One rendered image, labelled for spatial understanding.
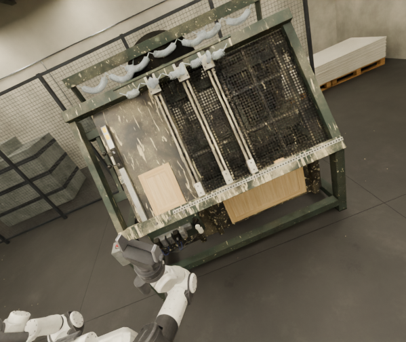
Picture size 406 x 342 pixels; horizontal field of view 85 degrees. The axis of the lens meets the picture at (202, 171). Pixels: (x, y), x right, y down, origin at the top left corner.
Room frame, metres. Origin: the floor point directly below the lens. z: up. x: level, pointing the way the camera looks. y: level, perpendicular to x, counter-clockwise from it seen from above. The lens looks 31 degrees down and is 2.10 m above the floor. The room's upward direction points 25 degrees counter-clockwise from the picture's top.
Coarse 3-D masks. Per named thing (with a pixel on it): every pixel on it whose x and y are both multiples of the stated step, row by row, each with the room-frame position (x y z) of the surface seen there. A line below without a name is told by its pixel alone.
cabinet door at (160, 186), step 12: (156, 168) 1.86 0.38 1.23; (168, 168) 1.83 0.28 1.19; (144, 180) 1.83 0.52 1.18; (156, 180) 1.81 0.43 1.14; (168, 180) 1.78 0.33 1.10; (156, 192) 1.76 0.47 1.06; (168, 192) 1.73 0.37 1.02; (180, 192) 1.71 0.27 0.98; (156, 204) 1.71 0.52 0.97; (168, 204) 1.68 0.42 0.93; (180, 204) 1.65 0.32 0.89
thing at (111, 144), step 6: (102, 132) 2.11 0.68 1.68; (108, 132) 2.10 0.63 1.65; (108, 144) 2.04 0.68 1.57; (114, 144) 2.05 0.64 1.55; (120, 156) 2.00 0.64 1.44; (126, 174) 1.88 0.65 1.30; (126, 180) 1.85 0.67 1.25; (132, 186) 1.82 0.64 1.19; (132, 192) 1.79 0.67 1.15; (132, 198) 1.77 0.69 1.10; (138, 198) 1.77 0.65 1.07; (138, 204) 1.73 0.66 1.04; (138, 210) 1.70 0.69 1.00; (144, 210) 1.72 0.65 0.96; (144, 216) 1.67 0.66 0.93
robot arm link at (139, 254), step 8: (136, 240) 0.51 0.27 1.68; (128, 248) 0.50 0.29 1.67; (136, 248) 0.49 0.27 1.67; (144, 248) 0.48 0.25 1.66; (152, 248) 0.48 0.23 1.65; (160, 248) 0.47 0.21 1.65; (128, 256) 0.47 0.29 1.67; (136, 256) 0.46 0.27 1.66; (144, 256) 0.46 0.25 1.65; (152, 256) 0.46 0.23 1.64; (136, 264) 0.48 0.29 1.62; (144, 264) 0.44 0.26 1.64; (152, 264) 0.43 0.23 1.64; (160, 264) 0.44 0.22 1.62; (136, 272) 0.48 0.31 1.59; (144, 272) 0.47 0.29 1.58; (152, 272) 0.47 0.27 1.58; (160, 272) 0.48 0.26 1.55
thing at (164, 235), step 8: (192, 216) 1.56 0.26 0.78; (176, 224) 1.56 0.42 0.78; (184, 224) 1.56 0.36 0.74; (192, 224) 1.56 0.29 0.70; (200, 224) 1.49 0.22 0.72; (152, 232) 1.57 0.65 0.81; (160, 232) 1.57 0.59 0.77; (168, 232) 1.56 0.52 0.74; (176, 232) 1.48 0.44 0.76; (184, 232) 1.46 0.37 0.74; (192, 232) 1.56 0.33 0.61; (200, 232) 1.50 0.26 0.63; (152, 240) 1.57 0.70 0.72; (160, 240) 1.47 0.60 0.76; (168, 240) 1.47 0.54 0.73; (176, 240) 1.46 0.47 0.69
